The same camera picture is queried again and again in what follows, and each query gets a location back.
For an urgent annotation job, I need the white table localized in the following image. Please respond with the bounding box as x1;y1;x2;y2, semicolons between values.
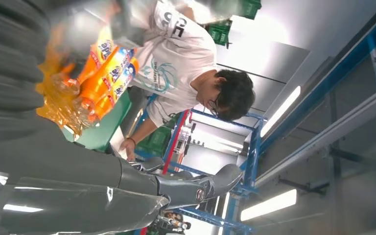
109;125;129;160

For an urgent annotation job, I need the green plastic crate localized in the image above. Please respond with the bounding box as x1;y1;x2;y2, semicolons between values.
135;113;181;158
206;19;234;47
239;0;262;21

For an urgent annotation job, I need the person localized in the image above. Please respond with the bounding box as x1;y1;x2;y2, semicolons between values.
119;0;257;163

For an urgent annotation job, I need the yellow taped cardboard sheet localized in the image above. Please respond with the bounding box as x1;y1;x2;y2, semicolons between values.
35;25;99;137

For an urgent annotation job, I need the white ceiling light strip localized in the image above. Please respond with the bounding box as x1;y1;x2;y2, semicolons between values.
239;189;298;222
259;85;302;138

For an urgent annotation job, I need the blue steel beam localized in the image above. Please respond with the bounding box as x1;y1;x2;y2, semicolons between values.
258;4;376;156

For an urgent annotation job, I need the grey steel rail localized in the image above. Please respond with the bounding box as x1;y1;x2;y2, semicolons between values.
254;79;376;189

